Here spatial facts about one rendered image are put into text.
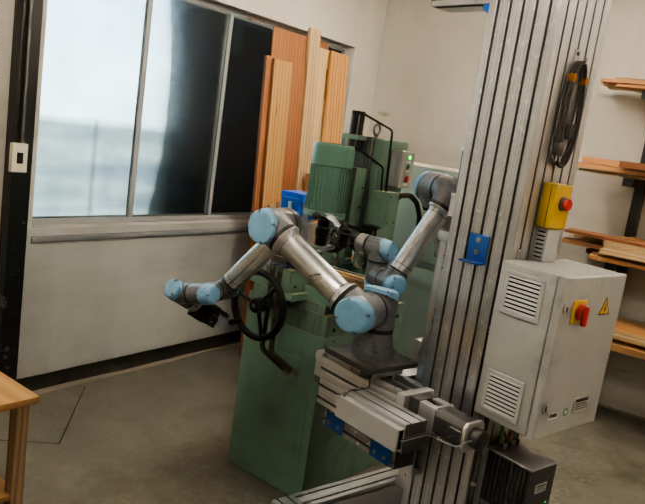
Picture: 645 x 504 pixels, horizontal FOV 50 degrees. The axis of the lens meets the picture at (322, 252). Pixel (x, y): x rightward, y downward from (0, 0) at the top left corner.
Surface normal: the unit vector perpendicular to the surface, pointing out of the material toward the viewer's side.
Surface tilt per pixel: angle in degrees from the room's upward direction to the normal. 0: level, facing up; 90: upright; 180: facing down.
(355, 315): 94
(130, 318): 90
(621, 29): 90
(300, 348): 90
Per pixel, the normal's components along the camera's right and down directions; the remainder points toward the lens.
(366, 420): -0.77, 0.00
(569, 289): 0.62, 0.22
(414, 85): -0.58, 0.06
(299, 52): 0.80, 0.18
